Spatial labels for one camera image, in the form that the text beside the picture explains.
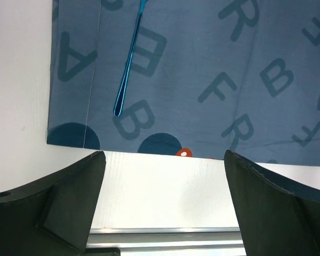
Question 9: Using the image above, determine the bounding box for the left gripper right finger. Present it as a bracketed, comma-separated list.
[224, 150, 320, 256]

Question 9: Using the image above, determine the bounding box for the blue letter placemat cloth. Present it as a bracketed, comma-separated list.
[47, 1, 320, 166]

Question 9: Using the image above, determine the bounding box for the aluminium mounting rail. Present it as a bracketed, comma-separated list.
[86, 227, 246, 255]

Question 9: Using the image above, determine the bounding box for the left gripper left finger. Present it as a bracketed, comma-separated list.
[0, 151, 106, 255]

